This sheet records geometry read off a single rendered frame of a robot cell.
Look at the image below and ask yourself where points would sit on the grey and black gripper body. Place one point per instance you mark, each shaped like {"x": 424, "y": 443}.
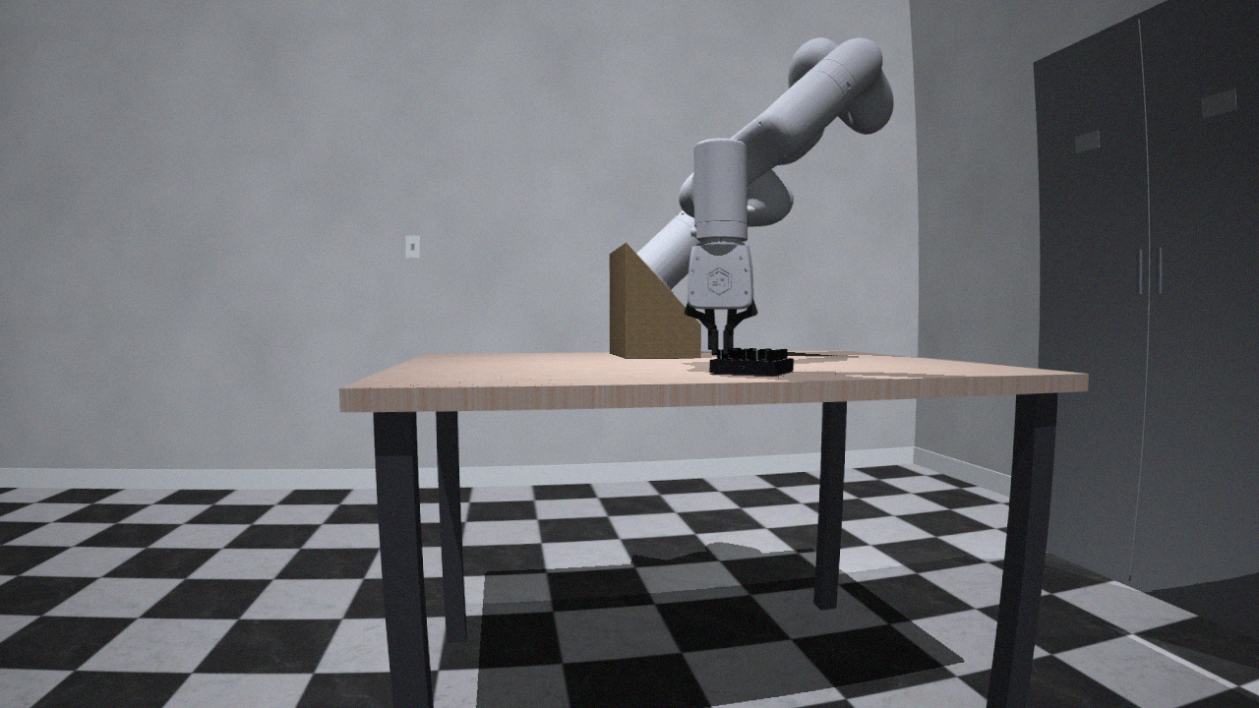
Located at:
{"x": 720, "y": 279}

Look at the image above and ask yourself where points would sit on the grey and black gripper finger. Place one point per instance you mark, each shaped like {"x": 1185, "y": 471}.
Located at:
{"x": 733, "y": 319}
{"x": 707, "y": 320}

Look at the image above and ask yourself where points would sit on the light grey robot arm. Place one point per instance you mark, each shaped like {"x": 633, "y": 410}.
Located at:
{"x": 720, "y": 199}

